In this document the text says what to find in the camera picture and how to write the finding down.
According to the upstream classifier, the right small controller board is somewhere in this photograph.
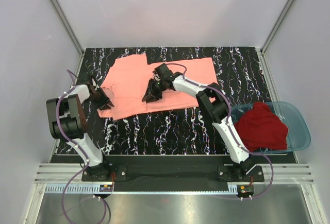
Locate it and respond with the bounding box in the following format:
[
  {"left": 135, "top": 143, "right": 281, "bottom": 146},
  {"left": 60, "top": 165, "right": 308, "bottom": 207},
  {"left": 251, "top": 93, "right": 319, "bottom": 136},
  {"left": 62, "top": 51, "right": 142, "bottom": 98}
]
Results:
[{"left": 238, "top": 185, "right": 254, "bottom": 194}]

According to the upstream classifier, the left small controller board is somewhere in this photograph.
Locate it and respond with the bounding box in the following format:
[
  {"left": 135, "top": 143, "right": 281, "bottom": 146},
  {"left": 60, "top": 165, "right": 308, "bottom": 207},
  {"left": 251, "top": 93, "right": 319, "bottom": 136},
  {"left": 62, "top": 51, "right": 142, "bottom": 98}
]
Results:
[{"left": 100, "top": 184, "right": 113, "bottom": 192}]

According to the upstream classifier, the pink t shirt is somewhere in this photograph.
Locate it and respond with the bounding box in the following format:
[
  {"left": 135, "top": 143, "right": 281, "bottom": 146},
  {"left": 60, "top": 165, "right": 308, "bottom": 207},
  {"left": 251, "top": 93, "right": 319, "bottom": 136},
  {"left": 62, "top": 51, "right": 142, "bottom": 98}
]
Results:
[{"left": 96, "top": 53, "right": 219, "bottom": 121}]

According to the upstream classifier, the red t shirt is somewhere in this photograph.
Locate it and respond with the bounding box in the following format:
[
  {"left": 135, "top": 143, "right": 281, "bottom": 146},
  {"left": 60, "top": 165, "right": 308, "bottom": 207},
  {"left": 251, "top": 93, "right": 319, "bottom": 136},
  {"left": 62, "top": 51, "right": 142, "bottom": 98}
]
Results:
[{"left": 234, "top": 102, "right": 288, "bottom": 152}]

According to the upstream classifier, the aluminium frame post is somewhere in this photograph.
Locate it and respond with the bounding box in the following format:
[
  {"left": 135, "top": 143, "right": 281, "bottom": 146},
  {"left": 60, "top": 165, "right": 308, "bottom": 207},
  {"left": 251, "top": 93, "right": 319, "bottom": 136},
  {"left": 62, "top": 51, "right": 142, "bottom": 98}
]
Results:
[
  {"left": 49, "top": 0, "right": 85, "bottom": 56},
  {"left": 260, "top": 0, "right": 296, "bottom": 55}
]

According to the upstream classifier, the small controller board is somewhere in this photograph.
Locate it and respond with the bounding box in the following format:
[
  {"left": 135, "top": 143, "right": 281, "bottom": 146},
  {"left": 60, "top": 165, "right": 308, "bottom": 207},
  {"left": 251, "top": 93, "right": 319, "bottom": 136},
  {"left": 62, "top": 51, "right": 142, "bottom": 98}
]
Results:
[
  {"left": 100, "top": 184, "right": 113, "bottom": 192},
  {"left": 238, "top": 185, "right": 254, "bottom": 194}
]

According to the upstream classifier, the white slotted cable duct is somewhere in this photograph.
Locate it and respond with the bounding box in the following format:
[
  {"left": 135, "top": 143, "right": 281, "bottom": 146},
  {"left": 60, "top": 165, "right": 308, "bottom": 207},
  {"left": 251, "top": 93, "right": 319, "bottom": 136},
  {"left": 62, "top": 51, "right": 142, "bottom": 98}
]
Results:
[{"left": 45, "top": 184, "right": 255, "bottom": 195}]

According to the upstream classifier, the aluminium rail profile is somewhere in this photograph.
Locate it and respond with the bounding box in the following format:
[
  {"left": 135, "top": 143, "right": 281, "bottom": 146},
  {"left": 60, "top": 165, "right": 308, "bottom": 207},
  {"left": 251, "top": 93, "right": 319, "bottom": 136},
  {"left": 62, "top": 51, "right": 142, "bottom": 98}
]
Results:
[{"left": 34, "top": 164, "right": 314, "bottom": 185}]

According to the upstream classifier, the left aluminium frame post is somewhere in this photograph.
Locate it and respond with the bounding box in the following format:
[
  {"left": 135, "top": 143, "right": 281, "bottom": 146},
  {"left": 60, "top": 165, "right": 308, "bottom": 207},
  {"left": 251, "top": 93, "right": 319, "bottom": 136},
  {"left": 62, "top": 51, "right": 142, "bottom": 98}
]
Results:
[{"left": 49, "top": 0, "right": 85, "bottom": 56}]

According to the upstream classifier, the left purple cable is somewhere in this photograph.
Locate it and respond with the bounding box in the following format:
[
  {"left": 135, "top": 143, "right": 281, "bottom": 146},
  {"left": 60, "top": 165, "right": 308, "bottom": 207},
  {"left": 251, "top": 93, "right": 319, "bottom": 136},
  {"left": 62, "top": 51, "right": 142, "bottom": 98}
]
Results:
[{"left": 56, "top": 69, "right": 112, "bottom": 223}]

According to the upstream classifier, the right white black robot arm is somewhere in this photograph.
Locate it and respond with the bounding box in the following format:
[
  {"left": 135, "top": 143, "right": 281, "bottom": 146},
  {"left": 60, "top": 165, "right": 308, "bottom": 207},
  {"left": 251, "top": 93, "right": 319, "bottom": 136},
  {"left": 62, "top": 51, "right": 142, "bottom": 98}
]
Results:
[{"left": 142, "top": 73, "right": 256, "bottom": 181}]

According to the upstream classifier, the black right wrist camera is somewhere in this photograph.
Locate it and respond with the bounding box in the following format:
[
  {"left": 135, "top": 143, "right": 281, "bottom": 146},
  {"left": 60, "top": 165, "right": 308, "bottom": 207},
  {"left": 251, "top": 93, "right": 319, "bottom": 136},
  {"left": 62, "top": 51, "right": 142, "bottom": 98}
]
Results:
[{"left": 153, "top": 63, "right": 173, "bottom": 80}]

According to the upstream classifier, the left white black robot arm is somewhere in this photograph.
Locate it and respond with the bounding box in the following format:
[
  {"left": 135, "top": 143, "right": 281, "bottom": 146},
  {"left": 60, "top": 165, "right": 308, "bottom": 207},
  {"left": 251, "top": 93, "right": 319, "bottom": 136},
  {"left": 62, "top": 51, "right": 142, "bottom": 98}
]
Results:
[{"left": 46, "top": 73, "right": 114, "bottom": 181}]

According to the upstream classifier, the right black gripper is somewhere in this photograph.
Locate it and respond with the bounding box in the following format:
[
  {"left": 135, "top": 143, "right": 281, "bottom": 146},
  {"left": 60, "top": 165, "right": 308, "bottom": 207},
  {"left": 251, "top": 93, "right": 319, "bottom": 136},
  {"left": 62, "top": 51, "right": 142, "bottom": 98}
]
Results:
[{"left": 142, "top": 79, "right": 166, "bottom": 104}]

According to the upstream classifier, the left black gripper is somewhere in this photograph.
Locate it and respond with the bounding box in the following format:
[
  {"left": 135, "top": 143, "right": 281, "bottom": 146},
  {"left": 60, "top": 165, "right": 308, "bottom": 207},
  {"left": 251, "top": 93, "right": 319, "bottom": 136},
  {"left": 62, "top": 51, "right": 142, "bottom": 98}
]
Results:
[{"left": 86, "top": 87, "right": 113, "bottom": 110}]

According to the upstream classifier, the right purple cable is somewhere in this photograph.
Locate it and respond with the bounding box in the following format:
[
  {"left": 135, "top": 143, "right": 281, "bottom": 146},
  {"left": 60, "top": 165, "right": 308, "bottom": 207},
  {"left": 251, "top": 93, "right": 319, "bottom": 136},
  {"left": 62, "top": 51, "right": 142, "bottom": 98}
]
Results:
[{"left": 167, "top": 63, "right": 274, "bottom": 201}]

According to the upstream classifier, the purple cable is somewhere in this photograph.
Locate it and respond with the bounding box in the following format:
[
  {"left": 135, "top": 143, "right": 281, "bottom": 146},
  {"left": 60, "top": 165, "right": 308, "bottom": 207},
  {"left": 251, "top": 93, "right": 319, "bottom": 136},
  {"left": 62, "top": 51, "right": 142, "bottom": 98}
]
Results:
[
  {"left": 167, "top": 63, "right": 274, "bottom": 201},
  {"left": 56, "top": 69, "right": 112, "bottom": 223}
]

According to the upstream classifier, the right aluminium frame post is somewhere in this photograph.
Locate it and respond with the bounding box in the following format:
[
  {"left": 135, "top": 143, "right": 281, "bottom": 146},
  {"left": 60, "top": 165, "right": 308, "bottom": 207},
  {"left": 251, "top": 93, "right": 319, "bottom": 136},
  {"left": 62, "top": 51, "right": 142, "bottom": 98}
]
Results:
[{"left": 260, "top": 0, "right": 296, "bottom": 55}]

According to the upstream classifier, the blue plastic basket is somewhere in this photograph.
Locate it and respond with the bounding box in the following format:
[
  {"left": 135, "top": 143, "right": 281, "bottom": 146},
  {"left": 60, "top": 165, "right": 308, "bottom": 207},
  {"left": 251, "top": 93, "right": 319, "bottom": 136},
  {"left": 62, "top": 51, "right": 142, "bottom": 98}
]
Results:
[{"left": 231, "top": 101, "right": 311, "bottom": 154}]

